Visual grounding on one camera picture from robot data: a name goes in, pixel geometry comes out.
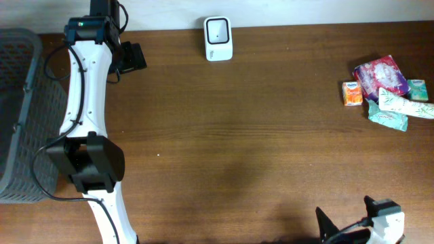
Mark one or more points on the teal packet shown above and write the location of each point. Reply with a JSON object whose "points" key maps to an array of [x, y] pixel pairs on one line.
{"points": [[386, 118]]}

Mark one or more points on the orange tissue pack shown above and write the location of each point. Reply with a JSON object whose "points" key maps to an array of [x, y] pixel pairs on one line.
{"points": [[352, 93]]}

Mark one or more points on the white barcode scanner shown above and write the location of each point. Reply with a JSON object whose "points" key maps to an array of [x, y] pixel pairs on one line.
{"points": [[218, 38]]}

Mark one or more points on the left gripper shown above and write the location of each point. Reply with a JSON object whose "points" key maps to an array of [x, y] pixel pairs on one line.
{"points": [[135, 57]]}

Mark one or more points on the white tube with cork cap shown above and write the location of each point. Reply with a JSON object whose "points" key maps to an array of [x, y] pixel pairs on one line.
{"points": [[388, 101]]}

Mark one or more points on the red purple tissue pack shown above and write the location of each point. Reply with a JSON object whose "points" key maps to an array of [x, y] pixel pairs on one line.
{"points": [[380, 73]]}

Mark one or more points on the green white tissue pack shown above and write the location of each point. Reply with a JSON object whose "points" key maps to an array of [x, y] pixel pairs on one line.
{"points": [[418, 90]]}

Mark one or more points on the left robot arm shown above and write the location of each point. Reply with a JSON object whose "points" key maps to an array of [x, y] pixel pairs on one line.
{"points": [[83, 152]]}

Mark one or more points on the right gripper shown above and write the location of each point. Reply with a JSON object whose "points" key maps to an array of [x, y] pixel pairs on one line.
{"points": [[355, 236]]}

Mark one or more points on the grey plastic mesh basket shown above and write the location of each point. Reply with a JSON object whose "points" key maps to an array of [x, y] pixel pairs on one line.
{"points": [[32, 111]]}

